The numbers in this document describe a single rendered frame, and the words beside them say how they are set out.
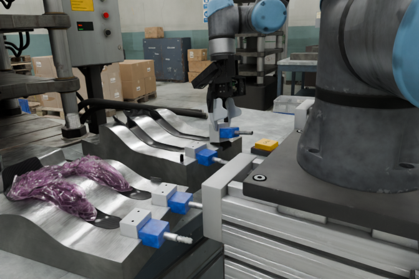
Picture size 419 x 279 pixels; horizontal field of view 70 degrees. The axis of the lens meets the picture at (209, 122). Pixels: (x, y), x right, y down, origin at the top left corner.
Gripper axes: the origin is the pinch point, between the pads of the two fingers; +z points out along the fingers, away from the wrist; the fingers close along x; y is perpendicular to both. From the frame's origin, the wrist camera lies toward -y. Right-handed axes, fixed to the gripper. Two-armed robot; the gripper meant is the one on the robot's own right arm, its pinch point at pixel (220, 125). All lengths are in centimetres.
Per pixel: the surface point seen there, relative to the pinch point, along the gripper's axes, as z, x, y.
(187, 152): 5.6, -13.5, -0.9
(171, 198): 12.2, -28.1, 7.1
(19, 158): 4, -42, -33
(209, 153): 5.9, -11.2, 4.6
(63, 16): -42, -12, -64
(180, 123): 0.3, 5.5, -21.6
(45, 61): -73, 138, -427
